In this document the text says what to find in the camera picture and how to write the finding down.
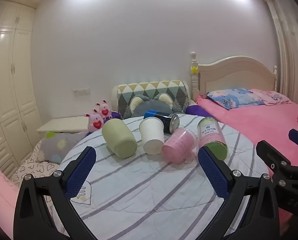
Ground pink cartoon pillow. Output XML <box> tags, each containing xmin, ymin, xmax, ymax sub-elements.
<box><xmin>248</xmin><ymin>89</ymin><xmax>292</xmax><ymax>106</ymax></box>

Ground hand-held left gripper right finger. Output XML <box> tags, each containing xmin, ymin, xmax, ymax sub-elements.
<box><xmin>196</xmin><ymin>146</ymin><xmax>281</xmax><ymax>240</ymax></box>

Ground triangle pattern headboard cover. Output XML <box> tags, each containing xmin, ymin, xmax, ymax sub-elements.
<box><xmin>117</xmin><ymin>80</ymin><xmax>190</xmax><ymax>120</ymax></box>

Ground white nightstand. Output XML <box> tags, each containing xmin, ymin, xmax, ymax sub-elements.
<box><xmin>36</xmin><ymin>116</ymin><xmax>95</xmax><ymax>134</ymax></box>

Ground white paper cup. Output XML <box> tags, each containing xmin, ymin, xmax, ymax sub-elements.
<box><xmin>139</xmin><ymin>117</ymin><xmax>165</xmax><ymax>155</ymax></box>

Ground grey star print pillow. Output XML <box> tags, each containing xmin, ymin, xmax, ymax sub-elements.
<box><xmin>39</xmin><ymin>131</ymin><xmax>90</xmax><ymax>165</ymax></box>

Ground wall socket panel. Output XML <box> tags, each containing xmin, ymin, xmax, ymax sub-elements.
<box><xmin>72</xmin><ymin>88</ymin><xmax>91</xmax><ymax>97</ymax></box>

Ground cream wardrobe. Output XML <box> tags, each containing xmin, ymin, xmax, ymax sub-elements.
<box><xmin>0</xmin><ymin>0</ymin><xmax>43</xmax><ymax>180</ymax></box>

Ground blue cartoon pillow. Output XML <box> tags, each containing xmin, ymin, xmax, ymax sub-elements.
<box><xmin>206</xmin><ymin>88</ymin><xmax>255</xmax><ymax>110</ymax></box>

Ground pink plush bunny toy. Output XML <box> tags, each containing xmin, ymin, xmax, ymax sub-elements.
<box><xmin>96</xmin><ymin>100</ymin><xmax>113</xmax><ymax>120</ymax></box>

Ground cream curtain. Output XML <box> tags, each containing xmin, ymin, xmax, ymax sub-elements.
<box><xmin>264</xmin><ymin>0</ymin><xmax>298</xmax><ymax>103</ymax></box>

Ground clear jar with green lid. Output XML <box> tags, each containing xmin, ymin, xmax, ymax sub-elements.
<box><xmin>197</xmin><ymin>117</ymin><xmax>229</xmax><ymax>161</ymax></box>

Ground pink pig plush toys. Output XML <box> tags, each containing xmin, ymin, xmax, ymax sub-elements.
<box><xmin>84</xmin><ymin>109</ymin><xmax>105</xmax><ymax>133</ymax></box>

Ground green cup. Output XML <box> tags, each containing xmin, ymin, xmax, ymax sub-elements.
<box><xmin>101</xmin><ymin>119</ymin><xmax>138</xmax><ymax>159</ymax></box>

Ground cream wooden bed headboard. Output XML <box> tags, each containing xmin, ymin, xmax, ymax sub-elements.
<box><xmin>190</xmin><ymin>52</ymin><xmax>278</xmax><ymax>101</ymax></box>

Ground grey bear cushion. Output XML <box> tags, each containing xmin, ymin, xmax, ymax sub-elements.
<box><xmin>129</xmin><ymin>94</ymin><xmax>173</xmax><ymax>118</ymax></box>

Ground heart print white sheet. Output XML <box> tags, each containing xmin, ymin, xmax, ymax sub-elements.
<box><xmin>11</xmin><ymin>140</ymin><xmax>62</xmax><ymax>189</ymax></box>

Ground purple cloth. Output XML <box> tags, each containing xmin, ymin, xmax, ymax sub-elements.
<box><xmin>185</xmin><ymin>104</ymin><xmax>206</xmax><ymax>117</ymax></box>

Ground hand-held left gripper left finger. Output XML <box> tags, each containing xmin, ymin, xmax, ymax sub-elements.
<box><xmin>13</xmin><ymin>146</ymin><xmax>99</xmax><ymax>240</ymax></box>

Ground pink blanket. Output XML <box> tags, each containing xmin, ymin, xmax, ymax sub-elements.
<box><xmin>0</xmin><ymin>164</ymin><xmax>21</xmax><ymax>232</ymax></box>

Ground pink bed sheet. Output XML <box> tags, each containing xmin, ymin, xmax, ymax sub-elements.
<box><xmin>195</xmin><ymin>90</ymin><xmax>298</xmax><ymax>173</ymax></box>

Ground black and blue can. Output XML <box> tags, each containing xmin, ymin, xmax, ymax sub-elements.
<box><xmin>143</xmin><ymin>110</ymin><xmax>180</xmax><ymax>134</ymax></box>

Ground pink plastic cup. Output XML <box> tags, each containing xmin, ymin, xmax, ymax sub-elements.
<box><xmin>161</xmin><ymin>127</ymin><xmax>199</xmax><ymax>165</ymax></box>

